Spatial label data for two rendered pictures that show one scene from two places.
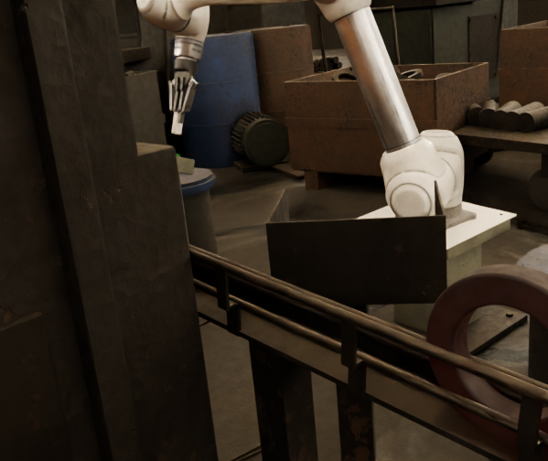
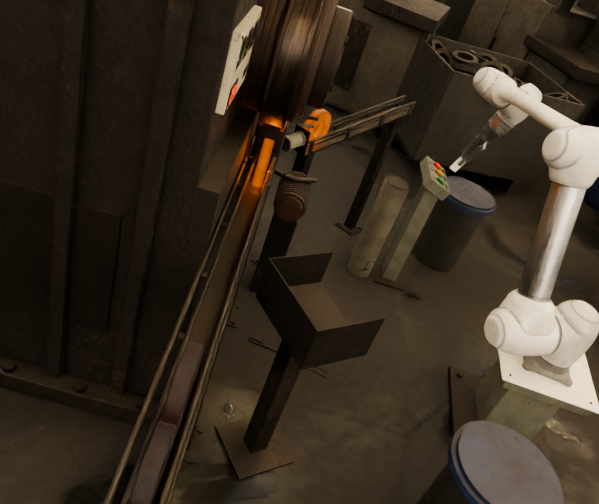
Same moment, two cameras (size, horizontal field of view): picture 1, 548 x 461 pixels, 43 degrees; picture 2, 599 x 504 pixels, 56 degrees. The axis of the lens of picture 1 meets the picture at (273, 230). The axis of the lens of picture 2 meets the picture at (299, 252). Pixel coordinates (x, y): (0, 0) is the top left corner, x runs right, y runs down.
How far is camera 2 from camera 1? 96 cm
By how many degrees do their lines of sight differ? 38
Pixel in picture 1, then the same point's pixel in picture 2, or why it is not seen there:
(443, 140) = (577, 318)
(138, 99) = not seen: hidden behind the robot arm
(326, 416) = (351, 386)
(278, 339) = (205, 306)
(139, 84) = (560, 108)
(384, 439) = (352, 424)
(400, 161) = (512, 301)
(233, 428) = not seen: hidden behind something
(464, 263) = (531, 403)
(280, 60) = not seen: outside the picture
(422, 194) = (500, 332)
